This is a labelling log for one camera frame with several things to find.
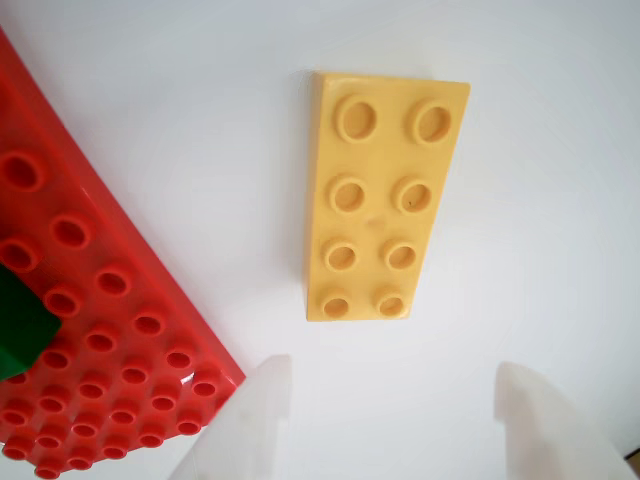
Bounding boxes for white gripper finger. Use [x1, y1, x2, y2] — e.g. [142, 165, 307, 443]
[493, 360, 640, 480]
[168, 353, 294, 480]

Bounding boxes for yellow lego brick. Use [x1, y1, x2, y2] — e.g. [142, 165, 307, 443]
[302, 71, 472, 324]

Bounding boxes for red lego baseplate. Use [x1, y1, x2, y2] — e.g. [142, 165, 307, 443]
[0, 24, 248, 480]

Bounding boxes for green lego brick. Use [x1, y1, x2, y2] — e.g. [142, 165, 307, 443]
[0, 262, 64, 384]

